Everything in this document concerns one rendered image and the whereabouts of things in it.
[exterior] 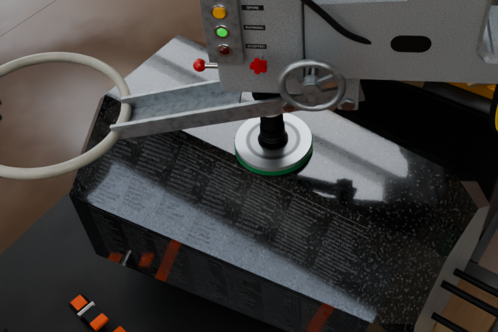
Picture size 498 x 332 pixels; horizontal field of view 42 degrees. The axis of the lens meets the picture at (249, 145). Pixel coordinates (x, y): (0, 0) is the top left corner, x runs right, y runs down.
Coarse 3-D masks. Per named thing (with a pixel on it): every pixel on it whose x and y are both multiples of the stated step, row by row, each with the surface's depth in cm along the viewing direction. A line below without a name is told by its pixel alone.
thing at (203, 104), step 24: (144, 96) 182; (168, 96) 180; (192, 96) 179; (216, 96) 177; (240, 96) 173; (360, 96) 156; (144, 120) 174; (168, 120) 171; (192, 120) 170; (216, 120) 169
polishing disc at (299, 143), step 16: (240, 128) 184; (256, 128) 183; (288, 128) 182; (304, 128) 182; (240, 144) 180; (256, 144) 179; (288, 144) 178; (304, 144) 178; (256, 160) 175; (272, 160) 175; (288, 160) 174
